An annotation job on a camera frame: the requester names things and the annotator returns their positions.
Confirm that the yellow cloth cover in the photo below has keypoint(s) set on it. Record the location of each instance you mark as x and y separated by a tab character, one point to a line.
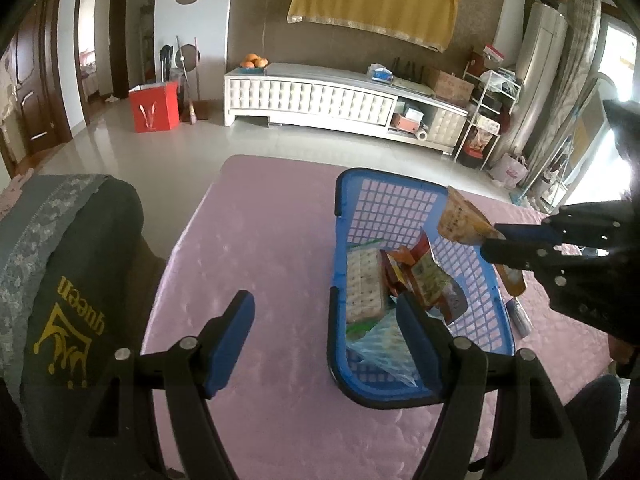
370	0

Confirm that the blue plastic basket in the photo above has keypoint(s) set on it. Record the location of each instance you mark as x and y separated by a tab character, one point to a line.
342	200

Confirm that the red packet white label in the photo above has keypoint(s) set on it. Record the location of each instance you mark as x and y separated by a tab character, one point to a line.
430	277

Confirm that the broom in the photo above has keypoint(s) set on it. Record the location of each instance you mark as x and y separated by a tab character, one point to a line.
192	110

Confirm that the blue tissue box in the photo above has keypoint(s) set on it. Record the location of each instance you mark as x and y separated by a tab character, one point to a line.
380	74

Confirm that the clear light blue packet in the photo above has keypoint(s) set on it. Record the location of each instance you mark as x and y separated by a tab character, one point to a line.
382	347

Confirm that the blue white snack packet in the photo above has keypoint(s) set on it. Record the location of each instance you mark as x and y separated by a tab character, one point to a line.
520	317

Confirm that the pink cloth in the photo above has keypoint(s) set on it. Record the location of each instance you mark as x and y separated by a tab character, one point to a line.
10	195

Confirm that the cylindrical standing air conditioner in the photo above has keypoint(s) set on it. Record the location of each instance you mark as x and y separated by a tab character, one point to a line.
537	60

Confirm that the long cracker packet green ends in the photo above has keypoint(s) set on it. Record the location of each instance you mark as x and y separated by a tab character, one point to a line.
365	285

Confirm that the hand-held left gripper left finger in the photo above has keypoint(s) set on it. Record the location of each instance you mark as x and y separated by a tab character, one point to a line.
227	350

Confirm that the brown door frame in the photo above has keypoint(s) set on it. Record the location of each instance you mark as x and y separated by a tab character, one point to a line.
120	35

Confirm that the black chair yellow print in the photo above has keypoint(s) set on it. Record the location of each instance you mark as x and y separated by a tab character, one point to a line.
115	260

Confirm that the red gift bag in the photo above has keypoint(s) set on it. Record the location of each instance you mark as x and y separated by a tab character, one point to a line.
154	107

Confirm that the person's right forearm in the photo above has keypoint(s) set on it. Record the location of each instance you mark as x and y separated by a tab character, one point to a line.
595	410

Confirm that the rolled patterned mattress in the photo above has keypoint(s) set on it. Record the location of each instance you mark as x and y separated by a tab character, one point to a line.
580	60

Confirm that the red yellow snack packet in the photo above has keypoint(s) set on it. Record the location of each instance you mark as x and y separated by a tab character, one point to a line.
462	220

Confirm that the pink bag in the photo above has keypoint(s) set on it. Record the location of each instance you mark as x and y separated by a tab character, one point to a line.
509	171

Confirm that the ironing board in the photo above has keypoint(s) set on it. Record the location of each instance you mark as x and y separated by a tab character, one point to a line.
592	125

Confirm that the white metal rack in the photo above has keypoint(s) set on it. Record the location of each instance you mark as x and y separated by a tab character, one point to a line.
485	130

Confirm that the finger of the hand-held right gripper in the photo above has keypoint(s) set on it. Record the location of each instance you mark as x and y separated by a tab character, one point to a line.
520	232
515	255

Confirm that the cardboard box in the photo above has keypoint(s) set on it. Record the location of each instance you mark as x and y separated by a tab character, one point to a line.
450	86

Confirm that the plate of oranges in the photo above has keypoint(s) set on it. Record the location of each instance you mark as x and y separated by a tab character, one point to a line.
254	62

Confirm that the brown wooden door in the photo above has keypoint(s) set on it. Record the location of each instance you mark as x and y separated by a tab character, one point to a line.
35	85

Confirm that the person's right hand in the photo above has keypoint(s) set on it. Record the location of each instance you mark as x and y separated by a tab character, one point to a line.
622	355

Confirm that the paper roll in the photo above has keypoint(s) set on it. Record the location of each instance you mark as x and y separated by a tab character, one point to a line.
422	134

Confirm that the orange box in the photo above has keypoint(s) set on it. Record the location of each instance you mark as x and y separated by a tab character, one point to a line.
406	120

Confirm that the white TV cabinet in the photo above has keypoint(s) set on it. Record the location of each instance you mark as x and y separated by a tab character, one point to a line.
310	97

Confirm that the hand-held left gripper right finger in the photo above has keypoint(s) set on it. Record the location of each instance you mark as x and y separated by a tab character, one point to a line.
417	347

